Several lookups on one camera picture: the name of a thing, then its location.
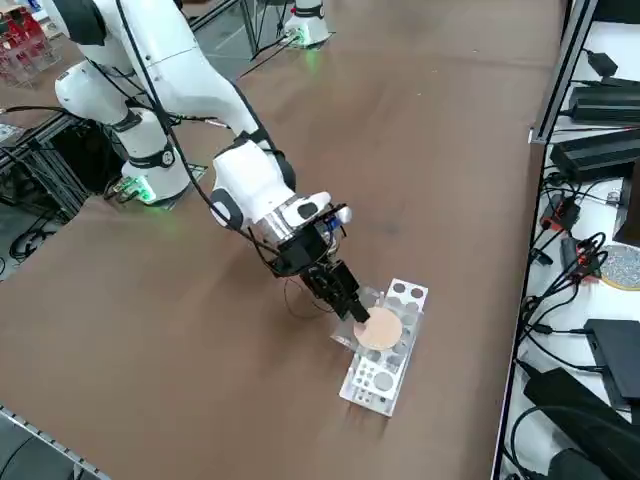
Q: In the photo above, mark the long black power brick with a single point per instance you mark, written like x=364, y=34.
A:
x=595, y=155
x=607, y=105

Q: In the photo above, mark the flat black box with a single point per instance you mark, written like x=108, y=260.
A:
x=617, y=360

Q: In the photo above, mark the black aluminium frame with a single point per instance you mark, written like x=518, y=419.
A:
x=45, y=165

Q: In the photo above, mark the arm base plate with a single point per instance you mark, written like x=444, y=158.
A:
x=197, y=172

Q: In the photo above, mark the large black adapter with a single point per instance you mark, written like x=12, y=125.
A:
x=575, y=410

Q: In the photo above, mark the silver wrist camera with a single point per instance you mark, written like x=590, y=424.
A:
x=342, y=215

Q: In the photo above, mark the silver aluminium post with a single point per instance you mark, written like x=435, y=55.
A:
x=565, y=65

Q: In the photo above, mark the clear acrylic shelf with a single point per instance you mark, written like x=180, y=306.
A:
x=25, y=55

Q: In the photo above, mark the dark box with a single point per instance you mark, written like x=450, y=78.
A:
x=631, y=210

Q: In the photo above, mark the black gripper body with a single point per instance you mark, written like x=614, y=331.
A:
x=300, y=255

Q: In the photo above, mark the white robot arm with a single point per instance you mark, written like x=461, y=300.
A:
x=170, y=65
x=310, y=22

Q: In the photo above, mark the black stand legs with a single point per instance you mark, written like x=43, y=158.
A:
x=265, y=50

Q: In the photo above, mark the small black power adapter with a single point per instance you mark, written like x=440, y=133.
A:
x=602, y=62

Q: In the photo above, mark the white test tube rack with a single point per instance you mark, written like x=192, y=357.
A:
x=367, y=385

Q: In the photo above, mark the round glitter coaster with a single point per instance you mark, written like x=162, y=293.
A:
x=622, y=267

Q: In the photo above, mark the grey metal rail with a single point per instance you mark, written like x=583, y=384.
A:
x=45, y=435

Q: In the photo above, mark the red and black connector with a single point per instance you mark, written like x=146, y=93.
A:
x=560, y=215

